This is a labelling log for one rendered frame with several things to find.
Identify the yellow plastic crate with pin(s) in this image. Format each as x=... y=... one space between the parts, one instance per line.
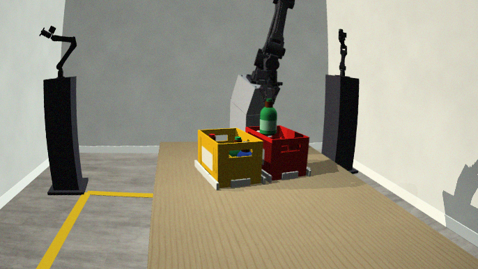
x=214 y=156

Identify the blue bottle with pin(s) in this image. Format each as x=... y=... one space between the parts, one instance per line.
x=244 y=153

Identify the red plastic crate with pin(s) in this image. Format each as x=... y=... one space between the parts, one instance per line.
x=275 y=160

